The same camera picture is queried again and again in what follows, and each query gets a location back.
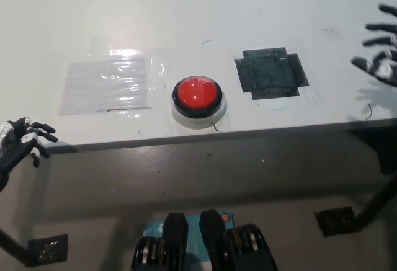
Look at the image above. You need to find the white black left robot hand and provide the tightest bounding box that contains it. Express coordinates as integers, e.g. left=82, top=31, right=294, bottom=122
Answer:
left=0, top=117, right=59, bottom=193

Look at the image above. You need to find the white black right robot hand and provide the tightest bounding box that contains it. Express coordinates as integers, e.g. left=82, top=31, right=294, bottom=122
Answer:
left=350, top=3, right=397, bottom=87

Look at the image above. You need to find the red dome push button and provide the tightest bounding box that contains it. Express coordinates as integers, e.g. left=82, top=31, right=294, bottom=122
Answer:
left=169, top=76, right=227, bottom=130

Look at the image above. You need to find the black metal table leg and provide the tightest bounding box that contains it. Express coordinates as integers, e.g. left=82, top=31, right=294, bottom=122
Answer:
left=0, top=227, right=30, bottom=267
left=355, top=171, right=397, bottom=233

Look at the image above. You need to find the black floor tape patch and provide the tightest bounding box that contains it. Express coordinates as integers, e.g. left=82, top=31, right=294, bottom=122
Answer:
left=314, top=206, right=357, bottom=237
left=27, top=233, right=69, bottom=267

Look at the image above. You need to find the black tape square patch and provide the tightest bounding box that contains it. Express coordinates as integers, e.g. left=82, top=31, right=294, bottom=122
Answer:
left=234, top=47, right=310, bottom=100

